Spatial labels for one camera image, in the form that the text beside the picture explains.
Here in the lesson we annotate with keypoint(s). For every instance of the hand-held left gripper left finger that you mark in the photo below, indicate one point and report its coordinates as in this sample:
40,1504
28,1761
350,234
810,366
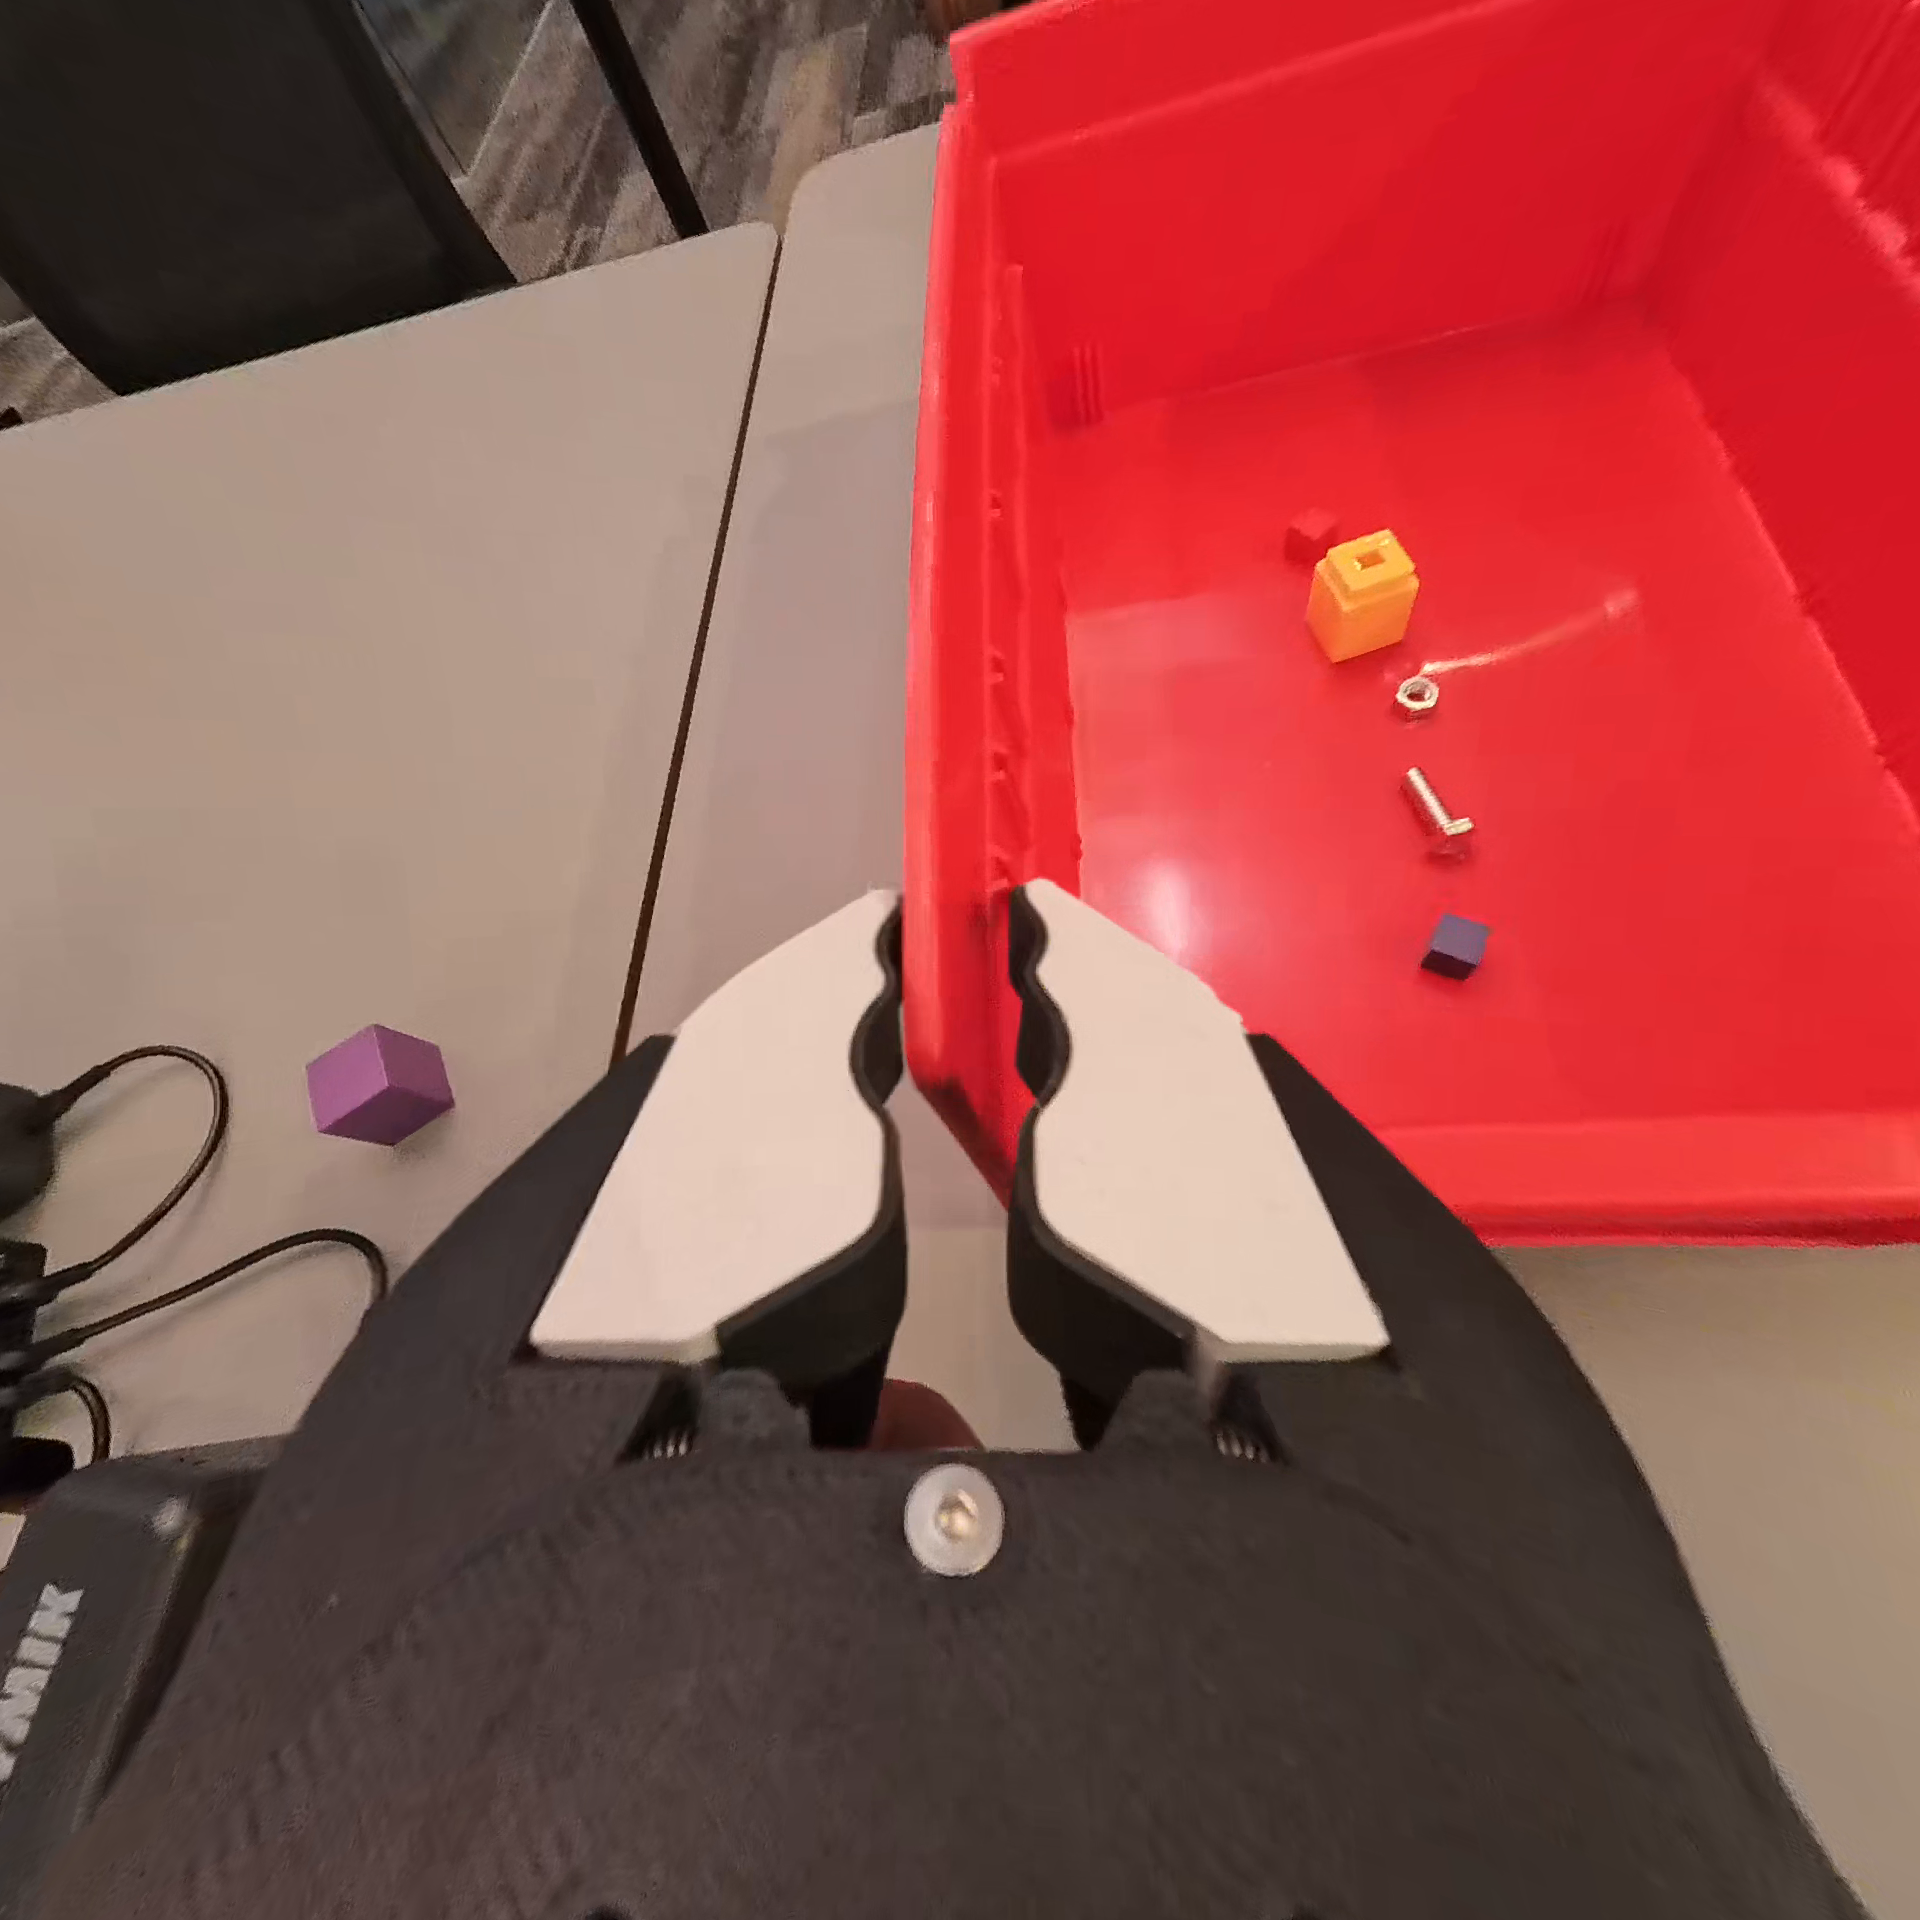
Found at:
721,1201

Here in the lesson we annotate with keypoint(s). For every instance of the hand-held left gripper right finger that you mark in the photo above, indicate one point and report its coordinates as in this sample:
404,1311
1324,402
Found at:
1185,1201

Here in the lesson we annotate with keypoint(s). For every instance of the red plastic bin drawer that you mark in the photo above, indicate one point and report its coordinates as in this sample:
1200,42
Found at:
1621,974

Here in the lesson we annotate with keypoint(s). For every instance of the purple cube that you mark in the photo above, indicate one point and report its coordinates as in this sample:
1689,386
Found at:
374,1089

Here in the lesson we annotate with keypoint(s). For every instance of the dark blue cube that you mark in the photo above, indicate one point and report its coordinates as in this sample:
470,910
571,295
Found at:
1454,950

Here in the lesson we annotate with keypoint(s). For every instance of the metal bolt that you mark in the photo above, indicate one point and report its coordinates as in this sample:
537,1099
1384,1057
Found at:
1424,798

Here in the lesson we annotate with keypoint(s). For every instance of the metal hex nut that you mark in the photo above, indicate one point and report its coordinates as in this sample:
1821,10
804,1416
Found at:
1402,699

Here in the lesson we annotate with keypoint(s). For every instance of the orange block with square hole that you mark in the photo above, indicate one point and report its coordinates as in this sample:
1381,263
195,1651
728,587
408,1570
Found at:
1358,613

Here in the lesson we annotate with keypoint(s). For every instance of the small red cube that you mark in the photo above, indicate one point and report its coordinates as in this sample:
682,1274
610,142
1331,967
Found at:
1310,536

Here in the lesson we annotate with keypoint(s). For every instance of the black battery pack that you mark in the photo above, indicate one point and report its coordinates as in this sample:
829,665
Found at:
118,1529

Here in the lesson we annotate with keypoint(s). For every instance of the black plug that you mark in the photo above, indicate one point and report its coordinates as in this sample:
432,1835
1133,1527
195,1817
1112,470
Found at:
24,1141

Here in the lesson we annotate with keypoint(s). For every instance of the black office chair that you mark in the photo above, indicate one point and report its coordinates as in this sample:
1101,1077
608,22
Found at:
224,150

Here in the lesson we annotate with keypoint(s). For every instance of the black metal post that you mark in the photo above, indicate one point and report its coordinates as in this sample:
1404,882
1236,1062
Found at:
638,113

